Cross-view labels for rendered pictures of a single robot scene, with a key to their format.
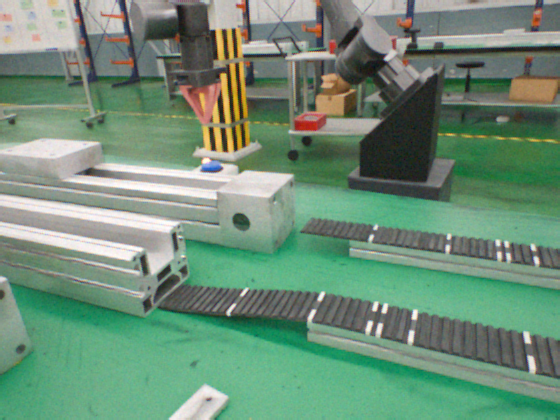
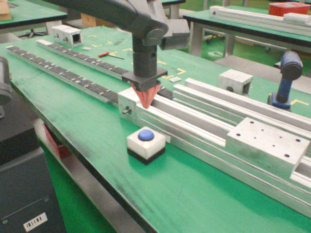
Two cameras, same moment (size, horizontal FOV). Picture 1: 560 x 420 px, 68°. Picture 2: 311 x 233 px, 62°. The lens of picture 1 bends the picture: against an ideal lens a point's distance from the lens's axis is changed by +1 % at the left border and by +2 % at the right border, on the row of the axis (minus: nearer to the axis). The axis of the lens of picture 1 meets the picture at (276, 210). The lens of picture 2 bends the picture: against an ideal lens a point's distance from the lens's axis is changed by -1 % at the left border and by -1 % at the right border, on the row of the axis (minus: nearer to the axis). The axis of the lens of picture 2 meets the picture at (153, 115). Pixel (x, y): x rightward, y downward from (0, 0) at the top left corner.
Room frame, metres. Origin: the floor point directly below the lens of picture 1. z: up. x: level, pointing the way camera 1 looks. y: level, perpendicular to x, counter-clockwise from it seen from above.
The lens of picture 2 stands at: (1.35, 0.33, 1.28)
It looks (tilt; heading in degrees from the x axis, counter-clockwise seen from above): 32 degrees down; 198
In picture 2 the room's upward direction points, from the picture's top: straight up
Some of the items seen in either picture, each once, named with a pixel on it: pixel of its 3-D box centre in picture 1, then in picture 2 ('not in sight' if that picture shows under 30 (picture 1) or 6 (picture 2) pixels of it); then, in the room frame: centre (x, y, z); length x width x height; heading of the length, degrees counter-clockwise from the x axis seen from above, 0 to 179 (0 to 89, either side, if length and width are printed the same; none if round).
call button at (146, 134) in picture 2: (211, 168); (146, 135); (0.80, 0.13, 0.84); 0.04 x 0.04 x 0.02
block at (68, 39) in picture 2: not in sight; (70, 38); (-0.07, -0.69, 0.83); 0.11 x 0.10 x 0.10; 157
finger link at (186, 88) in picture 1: (205, 97); (142, 93); (0.81, 0.12, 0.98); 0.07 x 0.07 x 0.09; 65
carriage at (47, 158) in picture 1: (52, 164); (264, 148); (0.79, 0.43, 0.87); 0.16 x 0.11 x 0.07; 66
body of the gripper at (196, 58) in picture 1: (197, 58); (145, 65); (0.80, 0.13, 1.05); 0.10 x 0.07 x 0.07; 155
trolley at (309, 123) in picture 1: (340, 97); not in sight; (3.66, -0.62, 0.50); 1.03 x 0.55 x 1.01; 71
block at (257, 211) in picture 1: (261, 207); (135, 105); (0.62, 0.02, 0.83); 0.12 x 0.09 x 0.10; 156
